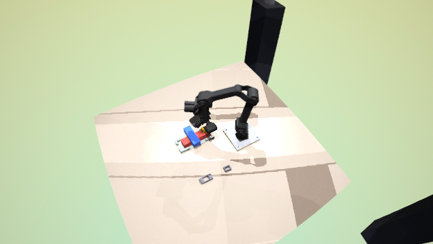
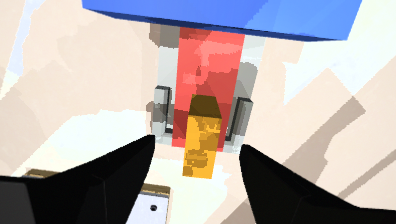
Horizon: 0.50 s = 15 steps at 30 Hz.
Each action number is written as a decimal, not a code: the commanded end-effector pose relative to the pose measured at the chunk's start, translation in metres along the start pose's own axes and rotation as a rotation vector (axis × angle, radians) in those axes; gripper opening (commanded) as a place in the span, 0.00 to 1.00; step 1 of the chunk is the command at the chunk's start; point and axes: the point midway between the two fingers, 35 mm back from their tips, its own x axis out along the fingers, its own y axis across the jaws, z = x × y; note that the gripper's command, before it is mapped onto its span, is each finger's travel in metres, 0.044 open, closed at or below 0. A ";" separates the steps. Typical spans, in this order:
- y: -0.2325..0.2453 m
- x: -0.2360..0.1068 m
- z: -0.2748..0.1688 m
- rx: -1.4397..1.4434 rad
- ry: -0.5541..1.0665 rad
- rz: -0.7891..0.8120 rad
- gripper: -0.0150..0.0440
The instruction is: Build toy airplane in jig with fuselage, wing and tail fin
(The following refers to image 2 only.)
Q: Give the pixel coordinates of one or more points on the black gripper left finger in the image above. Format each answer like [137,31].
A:
[101,191]

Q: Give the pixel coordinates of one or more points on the red rectangular block with two sockets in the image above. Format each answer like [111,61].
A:
[208,63]

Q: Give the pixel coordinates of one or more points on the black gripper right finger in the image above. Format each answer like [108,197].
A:
[277,195]

